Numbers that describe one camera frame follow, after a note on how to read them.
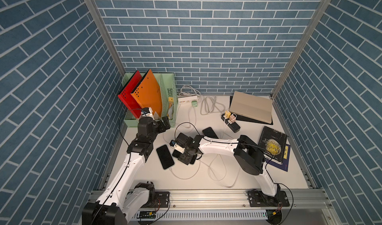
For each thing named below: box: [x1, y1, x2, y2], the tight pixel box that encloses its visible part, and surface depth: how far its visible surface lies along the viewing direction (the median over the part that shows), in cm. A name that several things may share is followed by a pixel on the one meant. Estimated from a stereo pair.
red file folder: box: [117, 70, 143, 119], surface depth 85 cm
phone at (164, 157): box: [156, 144, 175, 170], surface depth 88 cm
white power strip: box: [177, 95, 199, 106], surface depth 117 cm
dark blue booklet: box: [265, 143, 291, 172], surface depth 88 cm
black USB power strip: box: [220, 113, 241, 133], surface depth 102 cm
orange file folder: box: [130, 68, 163, 118], surface depth 96 cm
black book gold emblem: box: [258, 125, 287, 165], surface depth 93 cm
